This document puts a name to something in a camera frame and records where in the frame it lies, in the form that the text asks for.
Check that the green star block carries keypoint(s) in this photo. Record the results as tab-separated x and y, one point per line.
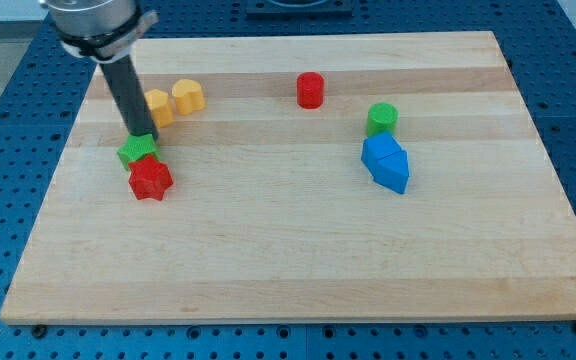
137	147

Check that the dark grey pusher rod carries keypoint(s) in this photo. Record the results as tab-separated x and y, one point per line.
126	89

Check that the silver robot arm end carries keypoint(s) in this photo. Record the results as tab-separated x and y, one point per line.
102	30

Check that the red star block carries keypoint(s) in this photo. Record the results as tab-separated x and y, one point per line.
149	178

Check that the light wooden board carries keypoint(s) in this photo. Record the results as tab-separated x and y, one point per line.
274	218

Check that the blue cube block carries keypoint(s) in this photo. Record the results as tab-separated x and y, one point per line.
378	147

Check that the red cylinder block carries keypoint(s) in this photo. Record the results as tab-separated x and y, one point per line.
310	90

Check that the blue triangle block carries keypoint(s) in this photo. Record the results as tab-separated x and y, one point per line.
392	172

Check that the green cylinder block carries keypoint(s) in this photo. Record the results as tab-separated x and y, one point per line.
381	117

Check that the yellow heart block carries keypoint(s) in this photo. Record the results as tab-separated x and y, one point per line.
188	96

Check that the yellow hexagon block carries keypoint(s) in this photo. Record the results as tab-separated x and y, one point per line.
160	107

